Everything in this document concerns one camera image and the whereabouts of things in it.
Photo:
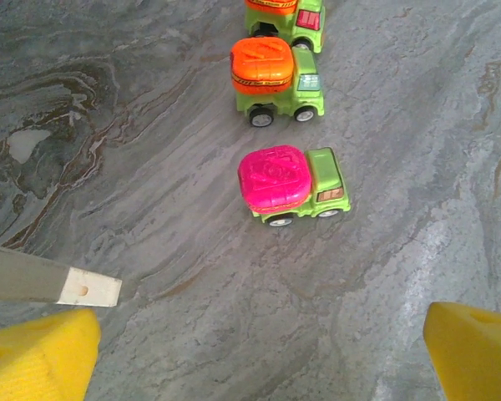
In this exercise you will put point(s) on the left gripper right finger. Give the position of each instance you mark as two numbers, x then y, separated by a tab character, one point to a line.
476	359

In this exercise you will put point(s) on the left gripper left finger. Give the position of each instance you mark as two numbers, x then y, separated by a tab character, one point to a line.
37	359

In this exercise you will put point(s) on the green toy truck pink drum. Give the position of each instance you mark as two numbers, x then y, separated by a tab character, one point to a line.
275	179

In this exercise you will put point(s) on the green toy truck orange drum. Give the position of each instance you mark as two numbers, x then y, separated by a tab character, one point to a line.
263	71

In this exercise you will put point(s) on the orange flower toy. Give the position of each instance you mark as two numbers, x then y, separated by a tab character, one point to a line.
292	21

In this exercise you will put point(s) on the grey marble pattern table sheet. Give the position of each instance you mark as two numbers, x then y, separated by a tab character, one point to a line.
150	167

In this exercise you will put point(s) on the wooden shelf with white frame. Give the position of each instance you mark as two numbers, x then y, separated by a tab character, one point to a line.
46	282

